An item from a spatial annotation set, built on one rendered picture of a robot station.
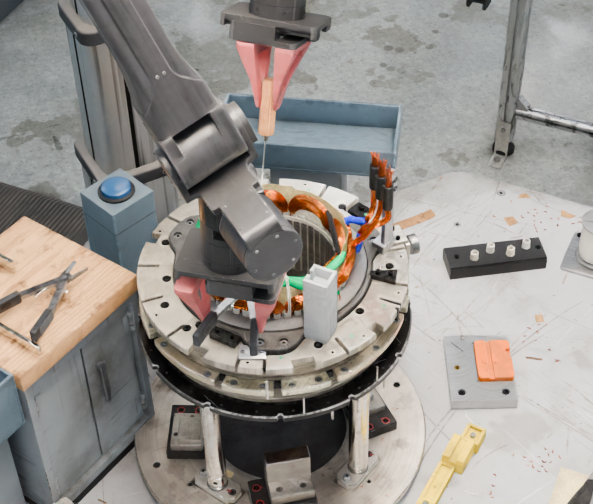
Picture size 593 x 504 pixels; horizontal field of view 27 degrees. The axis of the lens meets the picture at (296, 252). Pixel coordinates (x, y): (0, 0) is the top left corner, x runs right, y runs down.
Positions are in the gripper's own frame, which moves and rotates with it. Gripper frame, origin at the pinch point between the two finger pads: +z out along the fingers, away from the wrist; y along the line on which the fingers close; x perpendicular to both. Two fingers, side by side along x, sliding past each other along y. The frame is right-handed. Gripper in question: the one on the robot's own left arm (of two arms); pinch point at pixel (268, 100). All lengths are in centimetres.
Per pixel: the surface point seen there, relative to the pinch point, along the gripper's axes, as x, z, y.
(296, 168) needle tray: 34.5, 19.1, -5.1
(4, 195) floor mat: 151, 83, -111
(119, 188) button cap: 22.2, 22.3, -25.6
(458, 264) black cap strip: 53, 36, 17
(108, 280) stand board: 4.6, 27.1, -19.0
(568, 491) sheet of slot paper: 21, 50, 39
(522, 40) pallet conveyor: 187, 29, 9
